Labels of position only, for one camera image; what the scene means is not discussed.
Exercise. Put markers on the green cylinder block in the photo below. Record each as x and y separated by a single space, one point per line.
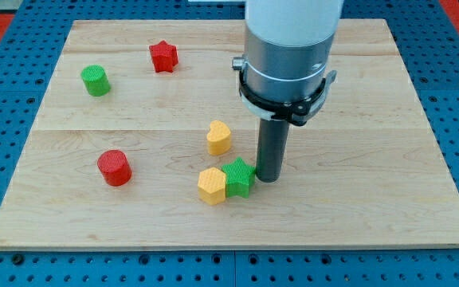
95 80

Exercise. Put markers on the dark grey cylindrical pointer tool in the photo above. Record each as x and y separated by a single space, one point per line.
272 140

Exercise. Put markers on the red star block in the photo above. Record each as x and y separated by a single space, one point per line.
164 56

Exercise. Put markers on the red cylinder block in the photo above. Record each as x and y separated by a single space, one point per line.
114 167

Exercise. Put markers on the yellow hexagon block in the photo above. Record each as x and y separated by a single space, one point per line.
212 186

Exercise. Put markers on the green star block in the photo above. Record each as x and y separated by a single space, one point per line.
240 178

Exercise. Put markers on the yellow heart block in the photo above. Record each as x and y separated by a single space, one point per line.
218 138

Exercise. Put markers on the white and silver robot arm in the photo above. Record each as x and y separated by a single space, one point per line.
287 43

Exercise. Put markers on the light wooden board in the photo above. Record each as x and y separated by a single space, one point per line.
365 173

